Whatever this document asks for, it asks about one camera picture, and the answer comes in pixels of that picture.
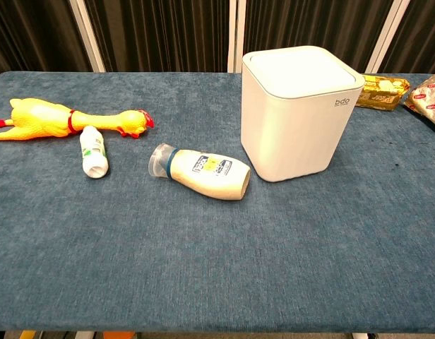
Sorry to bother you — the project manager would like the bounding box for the white plastic trash bin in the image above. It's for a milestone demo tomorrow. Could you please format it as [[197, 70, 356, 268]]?
[[240, 45, 366, 183]]

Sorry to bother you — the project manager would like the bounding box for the cream squeeze bottle clear cap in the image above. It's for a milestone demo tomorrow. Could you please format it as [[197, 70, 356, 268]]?
[[148, 143, 252, 201]]

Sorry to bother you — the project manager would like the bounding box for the blue fabric table cover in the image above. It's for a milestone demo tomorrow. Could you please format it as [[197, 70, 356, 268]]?
[[0, 71, 435, 334]]

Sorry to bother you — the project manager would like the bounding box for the small white green-label bottle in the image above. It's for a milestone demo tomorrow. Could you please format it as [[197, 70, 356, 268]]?
[[78, 126, 110, 179]]

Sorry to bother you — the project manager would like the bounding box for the black pleated curtain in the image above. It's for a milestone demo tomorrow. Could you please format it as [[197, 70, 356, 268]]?
[[0, 0, 435, 81]]

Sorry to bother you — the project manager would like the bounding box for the yellow rubber chicken toy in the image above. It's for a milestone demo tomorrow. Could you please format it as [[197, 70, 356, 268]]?
[[0, 98, 155, 142]]

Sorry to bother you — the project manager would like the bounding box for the gold foil snack package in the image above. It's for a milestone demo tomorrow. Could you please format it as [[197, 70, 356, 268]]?
[[355, 73, 411, 112]]

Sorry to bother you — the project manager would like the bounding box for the red white snack package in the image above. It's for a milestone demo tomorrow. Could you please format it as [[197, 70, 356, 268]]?
[[403, 73, 435, 136]]

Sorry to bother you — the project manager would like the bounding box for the white vertical frame pole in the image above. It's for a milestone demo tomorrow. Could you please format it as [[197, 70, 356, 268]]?
[[227, 0, 247, 74]]

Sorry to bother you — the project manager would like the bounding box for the white slanted frame pole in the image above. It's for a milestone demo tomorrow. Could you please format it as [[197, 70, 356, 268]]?
[[365, 0, 412, 75], [69, 0, 107, 73]]

